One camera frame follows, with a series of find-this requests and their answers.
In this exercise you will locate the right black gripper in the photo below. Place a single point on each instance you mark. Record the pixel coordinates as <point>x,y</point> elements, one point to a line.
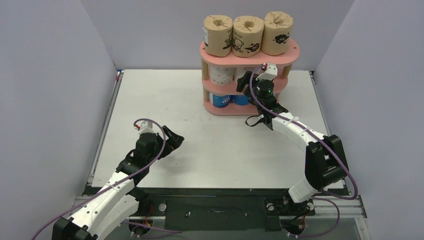
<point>248,82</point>

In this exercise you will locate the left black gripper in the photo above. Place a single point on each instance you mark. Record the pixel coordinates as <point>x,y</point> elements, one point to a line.
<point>173,142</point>

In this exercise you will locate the pink three-tier shelf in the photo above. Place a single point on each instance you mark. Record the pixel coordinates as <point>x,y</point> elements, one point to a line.
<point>284,63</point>

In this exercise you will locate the blue paper roll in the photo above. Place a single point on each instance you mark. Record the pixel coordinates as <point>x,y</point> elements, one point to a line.
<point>219,101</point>

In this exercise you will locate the brown roll cartoon print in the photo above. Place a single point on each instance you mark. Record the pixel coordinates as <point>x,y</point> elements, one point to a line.
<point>247,36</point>

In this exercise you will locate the brown roll with barcode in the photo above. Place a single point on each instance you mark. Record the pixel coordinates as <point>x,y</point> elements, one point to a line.
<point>217,35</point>

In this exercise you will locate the brown roll black print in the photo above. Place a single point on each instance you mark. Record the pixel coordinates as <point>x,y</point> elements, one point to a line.
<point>278,27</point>

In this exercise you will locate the floral paper roll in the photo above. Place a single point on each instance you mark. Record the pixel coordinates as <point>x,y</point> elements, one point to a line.
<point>240,72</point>

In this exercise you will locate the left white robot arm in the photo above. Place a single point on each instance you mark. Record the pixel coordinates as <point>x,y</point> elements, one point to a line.
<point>119,198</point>

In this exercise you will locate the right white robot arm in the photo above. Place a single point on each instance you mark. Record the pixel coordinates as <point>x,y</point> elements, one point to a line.
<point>325,160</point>

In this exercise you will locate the floral roll on shelf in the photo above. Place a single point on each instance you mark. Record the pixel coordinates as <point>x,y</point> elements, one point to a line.
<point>221,75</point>

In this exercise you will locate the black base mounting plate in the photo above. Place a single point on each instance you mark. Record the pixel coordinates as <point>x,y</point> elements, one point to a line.
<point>219,209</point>

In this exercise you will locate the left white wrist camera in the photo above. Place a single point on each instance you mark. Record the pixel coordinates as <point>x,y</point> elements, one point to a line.
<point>145,127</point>

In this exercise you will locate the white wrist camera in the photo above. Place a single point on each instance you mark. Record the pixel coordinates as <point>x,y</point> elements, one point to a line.
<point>270,71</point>
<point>145,127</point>

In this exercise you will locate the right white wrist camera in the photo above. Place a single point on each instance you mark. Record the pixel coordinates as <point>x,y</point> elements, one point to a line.
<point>270,71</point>

